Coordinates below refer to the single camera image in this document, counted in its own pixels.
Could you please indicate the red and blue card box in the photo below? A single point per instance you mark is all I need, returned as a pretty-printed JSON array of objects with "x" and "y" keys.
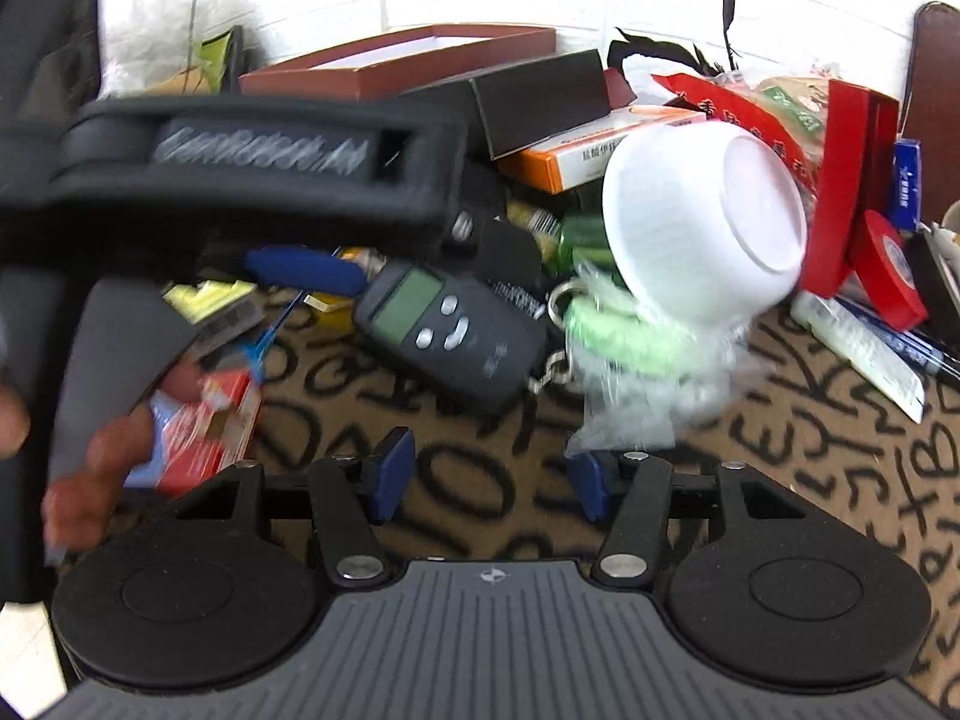
[{"x": 202, "y": 435}]

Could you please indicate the person's left hand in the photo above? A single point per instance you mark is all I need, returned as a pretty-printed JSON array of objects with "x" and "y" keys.
[{"x": 112, "y": 457}]

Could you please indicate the green bottle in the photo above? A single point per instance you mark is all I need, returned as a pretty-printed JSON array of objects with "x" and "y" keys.
[{"x": 583, "y": 240}]

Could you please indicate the yellow packet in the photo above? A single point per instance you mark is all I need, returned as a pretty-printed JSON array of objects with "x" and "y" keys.
[{"x": 210, "y": 300}]

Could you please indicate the red snack wrapper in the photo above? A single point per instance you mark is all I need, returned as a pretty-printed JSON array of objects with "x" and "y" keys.
[{"x": 720, "y": 109}]

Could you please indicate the orange and white medicine box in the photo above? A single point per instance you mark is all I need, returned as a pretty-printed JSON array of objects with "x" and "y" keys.
[{"x": 570, "y": 157}]

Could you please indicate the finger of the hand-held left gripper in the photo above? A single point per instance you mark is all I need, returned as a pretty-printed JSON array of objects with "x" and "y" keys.
[{"x": 304, "y": 270}]

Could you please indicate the black digital hand scale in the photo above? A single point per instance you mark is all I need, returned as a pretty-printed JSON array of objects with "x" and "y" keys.
[{"x": 442, "y": 337}]

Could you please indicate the blue pen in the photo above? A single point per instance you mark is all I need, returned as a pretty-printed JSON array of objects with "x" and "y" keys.
[{"x": 900, "y": 341}]

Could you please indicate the dark cloth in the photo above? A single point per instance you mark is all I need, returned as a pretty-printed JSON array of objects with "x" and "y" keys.
[{"x": 45, "y": 30}]

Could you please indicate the dark brown wooden board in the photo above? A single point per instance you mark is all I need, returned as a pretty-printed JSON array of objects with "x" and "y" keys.
[{"x": 934, "y": 105}]

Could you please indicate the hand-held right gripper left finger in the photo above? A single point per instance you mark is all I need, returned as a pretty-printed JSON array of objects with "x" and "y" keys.
[{"x": 394, "y": 474}]

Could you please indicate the bread snack bag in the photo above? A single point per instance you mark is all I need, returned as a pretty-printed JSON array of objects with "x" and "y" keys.
[{"x": 791, "y": 109}]

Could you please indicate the white toothpaste tube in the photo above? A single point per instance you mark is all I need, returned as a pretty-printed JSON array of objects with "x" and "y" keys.
[{"x": 862, "y": 360}]

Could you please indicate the white plastic bowl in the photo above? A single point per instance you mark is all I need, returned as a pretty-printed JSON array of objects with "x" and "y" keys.
[{"x": 697, "y": 225}]

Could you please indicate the black rectangular box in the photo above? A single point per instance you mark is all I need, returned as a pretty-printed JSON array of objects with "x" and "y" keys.
[{"x": 532, "y": 101}]

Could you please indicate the white plastic bag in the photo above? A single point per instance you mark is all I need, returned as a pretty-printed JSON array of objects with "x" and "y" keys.
[{"x": 165, "y": 7}]

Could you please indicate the brown cardboard box left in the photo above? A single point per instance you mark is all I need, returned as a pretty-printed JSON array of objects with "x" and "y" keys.
[{"x": 390, "y": 67}]

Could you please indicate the green item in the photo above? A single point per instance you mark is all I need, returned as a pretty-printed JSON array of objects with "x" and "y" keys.
[{"x": 637, "y": 345}]

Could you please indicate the black feather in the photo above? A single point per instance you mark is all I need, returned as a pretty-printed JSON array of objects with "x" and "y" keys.
[{"x": 731, "y": 7}]

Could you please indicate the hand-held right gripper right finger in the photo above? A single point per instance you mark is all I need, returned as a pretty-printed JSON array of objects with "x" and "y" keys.
[{"x": 592, "y": 486}]

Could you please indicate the letter print mat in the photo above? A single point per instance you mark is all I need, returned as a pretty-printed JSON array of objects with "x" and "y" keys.
[{"x": 487, "y": 457}]

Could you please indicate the red tape roll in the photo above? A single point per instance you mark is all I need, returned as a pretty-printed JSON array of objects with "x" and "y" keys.
[{"x": 889, "y": 277}]

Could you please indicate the blue small carton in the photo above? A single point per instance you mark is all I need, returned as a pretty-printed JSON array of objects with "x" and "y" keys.
[{"x": 906, "y": 187}]

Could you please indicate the maroon small box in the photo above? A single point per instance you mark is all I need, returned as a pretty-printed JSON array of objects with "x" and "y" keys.
[{"x": 621, "y": 90}]

